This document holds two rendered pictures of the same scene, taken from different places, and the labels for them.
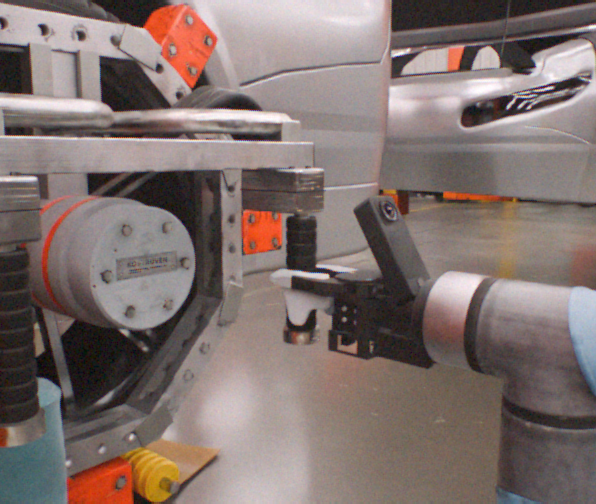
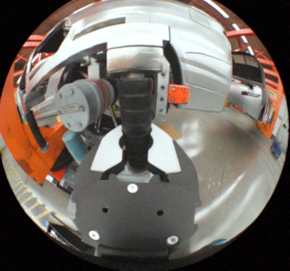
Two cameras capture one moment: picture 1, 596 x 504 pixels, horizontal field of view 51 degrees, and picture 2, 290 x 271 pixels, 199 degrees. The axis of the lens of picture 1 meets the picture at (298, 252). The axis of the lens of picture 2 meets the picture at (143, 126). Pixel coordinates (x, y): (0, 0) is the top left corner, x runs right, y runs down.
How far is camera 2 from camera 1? 0.67 m
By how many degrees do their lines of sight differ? 49
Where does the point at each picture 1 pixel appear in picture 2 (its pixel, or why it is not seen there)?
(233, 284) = (160, 112)
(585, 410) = not seen: outside the picture
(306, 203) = (123, 60)
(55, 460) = (74, 151)
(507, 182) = (245, 108)
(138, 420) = not seen: hidden behind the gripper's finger
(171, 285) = (79, 117)
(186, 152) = (52, 60)
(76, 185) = (95, 75)
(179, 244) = (78, 99)
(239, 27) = (184, 38)
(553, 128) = (254, 102)
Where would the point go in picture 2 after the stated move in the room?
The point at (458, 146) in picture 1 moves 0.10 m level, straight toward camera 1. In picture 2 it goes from (240, 97) to (240, 97)
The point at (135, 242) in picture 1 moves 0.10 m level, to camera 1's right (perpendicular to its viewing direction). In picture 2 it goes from (63, 100) to (53, 108)
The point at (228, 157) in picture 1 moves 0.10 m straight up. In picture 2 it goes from (71, 49) to (81, 10)
